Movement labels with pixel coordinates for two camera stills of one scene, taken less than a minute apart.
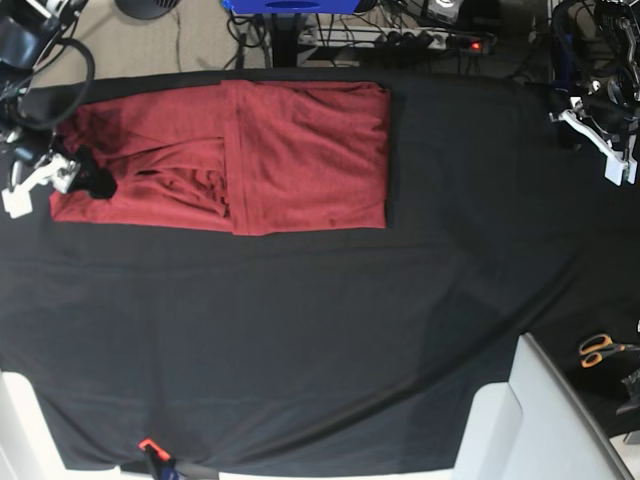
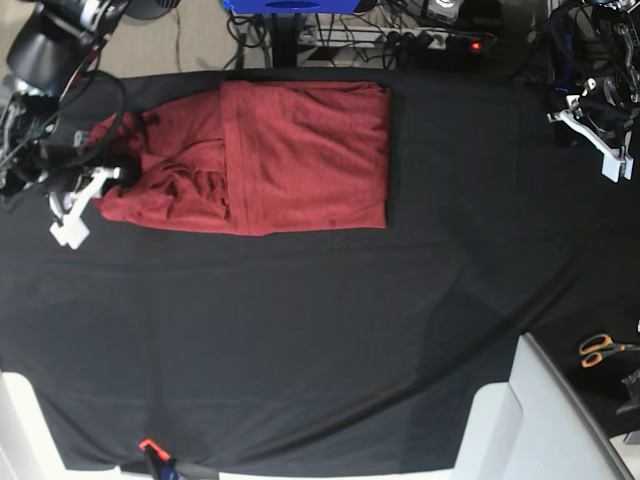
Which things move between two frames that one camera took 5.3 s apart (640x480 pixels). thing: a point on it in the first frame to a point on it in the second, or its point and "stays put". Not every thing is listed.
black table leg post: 284,39 stays put
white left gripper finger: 58,171 to 73,230
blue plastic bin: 290,6 stays put
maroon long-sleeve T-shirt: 246,157 stays put
